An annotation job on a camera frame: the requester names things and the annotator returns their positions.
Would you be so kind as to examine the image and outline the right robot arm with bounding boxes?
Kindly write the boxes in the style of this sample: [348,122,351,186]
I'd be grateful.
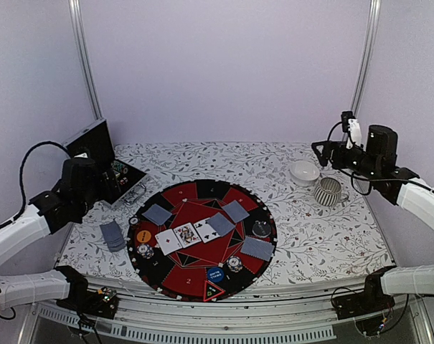
[311,120,434,312]

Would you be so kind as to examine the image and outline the right aluminium corner post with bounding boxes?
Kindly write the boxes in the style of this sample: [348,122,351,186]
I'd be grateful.
[351,0,382,117]

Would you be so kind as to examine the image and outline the three of clubs card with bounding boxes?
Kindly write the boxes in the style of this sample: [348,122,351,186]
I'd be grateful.
[193,219,220,243]

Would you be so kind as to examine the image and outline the front aluminium rail frame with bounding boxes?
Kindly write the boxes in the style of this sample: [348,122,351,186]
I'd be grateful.
[18,277,434,343]

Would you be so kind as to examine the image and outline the dealt card seat ten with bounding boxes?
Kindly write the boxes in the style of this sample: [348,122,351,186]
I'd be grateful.
[241,237,275,262]

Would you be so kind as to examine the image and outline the ace of diamonds card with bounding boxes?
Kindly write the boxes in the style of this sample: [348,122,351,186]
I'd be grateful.
[155,229,182,256]

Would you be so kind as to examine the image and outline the white ceramic bowl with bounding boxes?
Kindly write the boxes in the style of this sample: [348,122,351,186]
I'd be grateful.
[289,161,320,187]

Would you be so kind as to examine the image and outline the aluminium corner post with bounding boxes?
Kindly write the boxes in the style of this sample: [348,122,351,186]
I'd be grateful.
[351,0,382,117]
[68,0,103,120]

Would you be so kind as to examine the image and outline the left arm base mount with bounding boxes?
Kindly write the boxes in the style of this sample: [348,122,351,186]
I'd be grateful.
[56,287,119,320]

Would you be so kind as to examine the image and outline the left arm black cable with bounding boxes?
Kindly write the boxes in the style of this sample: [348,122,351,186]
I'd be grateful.
[0,141,72,237]

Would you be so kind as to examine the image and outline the blue white chip stack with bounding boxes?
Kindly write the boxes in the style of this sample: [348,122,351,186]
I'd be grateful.
[137,243,154,259]
[227,256,243,272]

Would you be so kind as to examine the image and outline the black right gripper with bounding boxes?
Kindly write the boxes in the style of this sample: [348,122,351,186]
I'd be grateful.
[312,140,380,180]

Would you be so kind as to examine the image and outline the dealt card seat eight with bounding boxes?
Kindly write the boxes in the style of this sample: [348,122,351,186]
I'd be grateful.
[222,200,249,223]

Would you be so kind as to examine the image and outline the clear dealer button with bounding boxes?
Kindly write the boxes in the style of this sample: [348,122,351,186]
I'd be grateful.
[252,221,272,238]

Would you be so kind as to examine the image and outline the black triangular card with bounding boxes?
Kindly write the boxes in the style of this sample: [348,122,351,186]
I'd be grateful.
[203,280,225,302]

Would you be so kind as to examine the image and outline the striped grey mug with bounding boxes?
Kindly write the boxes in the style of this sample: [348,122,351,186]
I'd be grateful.
[314,177,349,207]

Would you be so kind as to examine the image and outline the blue card deck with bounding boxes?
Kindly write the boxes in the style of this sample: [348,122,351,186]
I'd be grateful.
[100,220,126,253]

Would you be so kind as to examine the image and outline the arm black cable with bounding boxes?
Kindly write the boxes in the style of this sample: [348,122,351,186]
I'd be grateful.
[0,141,72,237]
[326,121,434,201]

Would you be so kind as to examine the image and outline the left aluminium corner post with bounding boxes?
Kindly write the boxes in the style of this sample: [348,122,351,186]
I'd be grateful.
[68,0,103,120]

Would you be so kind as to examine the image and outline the queen of hearts card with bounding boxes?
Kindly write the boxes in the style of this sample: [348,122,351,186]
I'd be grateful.
[173,223,201,248]

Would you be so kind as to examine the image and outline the orange big blind button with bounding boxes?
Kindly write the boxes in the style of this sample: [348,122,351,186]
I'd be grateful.
[135,230,152,244]

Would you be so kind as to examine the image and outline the face down community card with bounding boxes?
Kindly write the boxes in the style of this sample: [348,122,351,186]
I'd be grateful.
[206,213,235,237]

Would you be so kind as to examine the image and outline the dealt card seat five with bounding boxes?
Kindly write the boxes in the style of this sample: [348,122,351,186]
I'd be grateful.
[142,204,172,226]

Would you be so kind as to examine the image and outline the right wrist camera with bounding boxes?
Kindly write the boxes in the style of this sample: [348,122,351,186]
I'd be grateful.
[341,111,362,149]

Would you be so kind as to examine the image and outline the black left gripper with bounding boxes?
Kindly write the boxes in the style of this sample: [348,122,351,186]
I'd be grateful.
[77,168,121,218]

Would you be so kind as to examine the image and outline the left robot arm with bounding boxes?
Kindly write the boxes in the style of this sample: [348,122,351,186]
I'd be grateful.
[0,158,119,319]

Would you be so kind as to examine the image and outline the blue small blind button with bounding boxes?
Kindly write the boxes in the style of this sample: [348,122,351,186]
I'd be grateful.
[207,267,225,284]

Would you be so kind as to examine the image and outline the round red black poker mat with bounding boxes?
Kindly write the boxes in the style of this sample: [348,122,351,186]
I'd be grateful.
[127,179,278,302]

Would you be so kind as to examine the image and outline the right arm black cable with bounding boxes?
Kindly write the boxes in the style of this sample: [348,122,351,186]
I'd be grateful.
[326,121,434,201]

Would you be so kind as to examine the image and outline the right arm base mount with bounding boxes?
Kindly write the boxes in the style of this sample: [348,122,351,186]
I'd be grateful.
[331,285,395,320]

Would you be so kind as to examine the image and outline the aluminium poker chip case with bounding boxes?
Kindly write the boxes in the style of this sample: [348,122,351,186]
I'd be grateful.
[63,119,146,209]

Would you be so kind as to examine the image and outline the chip row in case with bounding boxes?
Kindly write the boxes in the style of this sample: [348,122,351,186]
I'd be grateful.
[111,161,128,174]

